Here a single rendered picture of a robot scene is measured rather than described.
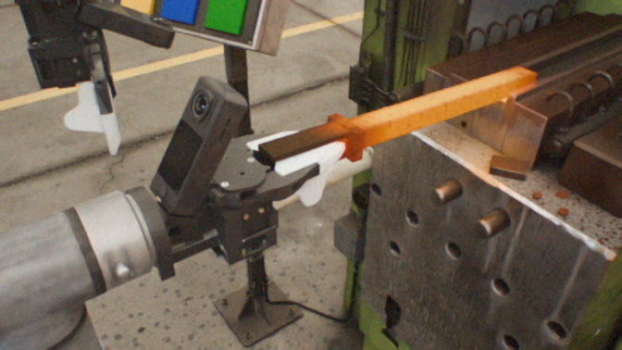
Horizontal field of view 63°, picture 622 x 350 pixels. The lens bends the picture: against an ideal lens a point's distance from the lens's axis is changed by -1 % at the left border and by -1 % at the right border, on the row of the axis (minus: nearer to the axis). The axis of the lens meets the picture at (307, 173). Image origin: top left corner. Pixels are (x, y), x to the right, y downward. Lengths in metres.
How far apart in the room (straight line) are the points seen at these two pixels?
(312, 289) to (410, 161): 1.00
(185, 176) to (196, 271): 1.39
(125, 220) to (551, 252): 0.48
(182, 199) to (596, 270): 0.45
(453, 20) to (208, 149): 0.61
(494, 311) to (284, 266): 1.09
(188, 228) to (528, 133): 0.44
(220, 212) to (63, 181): 1.93
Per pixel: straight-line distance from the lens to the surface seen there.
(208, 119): 0.41
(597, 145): 0.68
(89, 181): 2.32
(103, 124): 0.68
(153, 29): 0.68
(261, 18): 0.89
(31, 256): 0.42
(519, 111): 0.70
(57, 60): 0.69
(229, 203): 0.44
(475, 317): 0.84
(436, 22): 0.96
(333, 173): 1.12
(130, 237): 0.42
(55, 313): 0.44
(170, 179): 0.44
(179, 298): 1.74
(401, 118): 0.56
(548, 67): 0.83
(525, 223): 0.68
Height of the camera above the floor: 1.31
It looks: 37 degrees down
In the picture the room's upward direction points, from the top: straight up
